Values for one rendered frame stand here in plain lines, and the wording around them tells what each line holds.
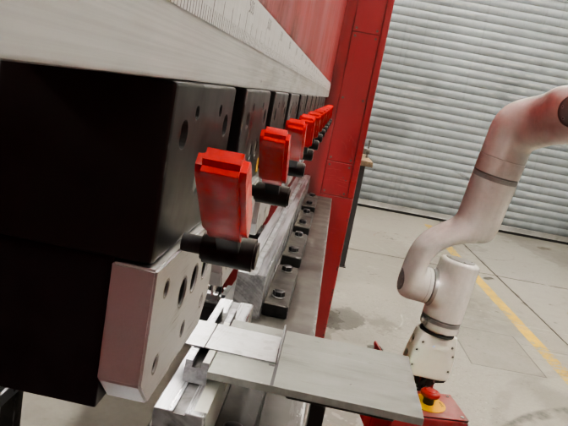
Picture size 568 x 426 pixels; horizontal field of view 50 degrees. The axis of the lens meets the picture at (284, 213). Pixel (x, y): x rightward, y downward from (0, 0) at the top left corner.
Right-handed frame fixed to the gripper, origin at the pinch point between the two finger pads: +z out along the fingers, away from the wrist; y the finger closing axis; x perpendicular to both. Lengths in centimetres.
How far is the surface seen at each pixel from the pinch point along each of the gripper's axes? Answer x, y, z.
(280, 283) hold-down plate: 15.4, -33.1, -12.8
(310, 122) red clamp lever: -36, -44, -52
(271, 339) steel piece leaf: -40, -42, -22
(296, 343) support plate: -40, -38, -22
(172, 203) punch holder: -90, -58, -48
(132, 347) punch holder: -92, -58, -42
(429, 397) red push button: -11.6, -2.4, -5.1
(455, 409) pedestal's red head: -10.9, 4.0, -3.4
